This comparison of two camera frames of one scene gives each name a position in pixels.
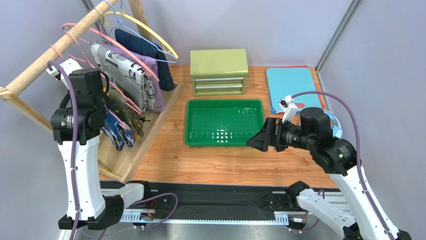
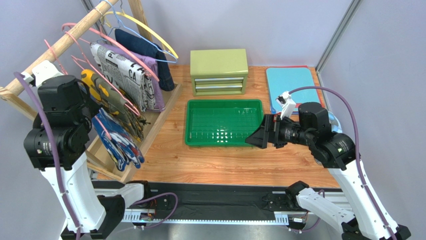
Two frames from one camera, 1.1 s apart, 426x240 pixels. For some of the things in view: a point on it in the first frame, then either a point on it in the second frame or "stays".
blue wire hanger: (119, 25) stays
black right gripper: (271, 133) stays
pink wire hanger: (61, 56) to (66, 72)
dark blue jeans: (148, 47) stays
